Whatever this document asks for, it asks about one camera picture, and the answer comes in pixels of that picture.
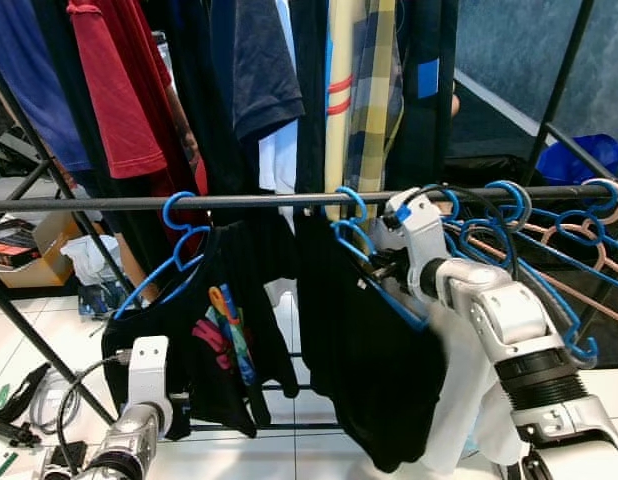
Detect long black garment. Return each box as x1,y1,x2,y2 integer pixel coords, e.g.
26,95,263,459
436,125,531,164
292,208,452,473

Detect black t-shirt colourful print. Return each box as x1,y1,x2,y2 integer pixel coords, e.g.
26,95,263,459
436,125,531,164
102,222,302,438

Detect cream garment red stripes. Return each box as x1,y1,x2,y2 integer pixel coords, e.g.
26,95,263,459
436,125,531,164
324,0,368,216

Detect black garment blue tape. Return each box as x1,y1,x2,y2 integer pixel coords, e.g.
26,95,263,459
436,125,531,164
389,0,460,191

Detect black metal clothes rack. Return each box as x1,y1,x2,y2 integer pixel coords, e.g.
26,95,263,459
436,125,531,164
0,0,618,441

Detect yellow grey plaid shirt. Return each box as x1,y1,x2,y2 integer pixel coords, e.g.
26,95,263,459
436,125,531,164
347,0,405,196

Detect white hanging garment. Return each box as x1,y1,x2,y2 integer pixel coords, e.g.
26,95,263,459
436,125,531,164
257,0,298,196

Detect blue plastic bag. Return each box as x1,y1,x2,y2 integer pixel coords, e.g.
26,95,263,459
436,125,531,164
537,133,618,186

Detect black hanging garment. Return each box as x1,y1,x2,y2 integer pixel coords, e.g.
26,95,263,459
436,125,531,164
164,0,240,221

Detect navy t-shirt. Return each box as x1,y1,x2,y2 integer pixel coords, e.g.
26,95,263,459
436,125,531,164
211,0,305,141

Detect white plastic bag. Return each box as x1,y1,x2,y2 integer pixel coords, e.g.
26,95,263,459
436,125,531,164
61,235,125,291

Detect brown cardboard box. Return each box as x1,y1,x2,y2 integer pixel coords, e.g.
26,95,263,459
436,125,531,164
7,210,85,291

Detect red t-shirt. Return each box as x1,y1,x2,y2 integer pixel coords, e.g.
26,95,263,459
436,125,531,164
67,0,210,201

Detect black red product box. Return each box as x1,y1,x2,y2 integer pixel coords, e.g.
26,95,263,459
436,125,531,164
0,225,42,271

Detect purple blue shirt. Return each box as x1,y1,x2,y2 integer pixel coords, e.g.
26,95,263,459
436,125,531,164
0,0,90,171

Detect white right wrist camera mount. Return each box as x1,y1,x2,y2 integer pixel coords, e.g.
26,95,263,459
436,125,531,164
372,188,452,299

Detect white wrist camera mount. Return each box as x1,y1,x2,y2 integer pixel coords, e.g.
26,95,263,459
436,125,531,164
127,335,172,413
372,188,452,299

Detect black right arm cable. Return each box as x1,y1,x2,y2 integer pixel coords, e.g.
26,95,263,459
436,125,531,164
404,183,470,226

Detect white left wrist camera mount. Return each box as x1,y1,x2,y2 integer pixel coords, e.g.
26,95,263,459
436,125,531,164
127,335,172,413

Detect black strap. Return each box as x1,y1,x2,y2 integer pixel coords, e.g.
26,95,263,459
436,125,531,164
0,362,52,426

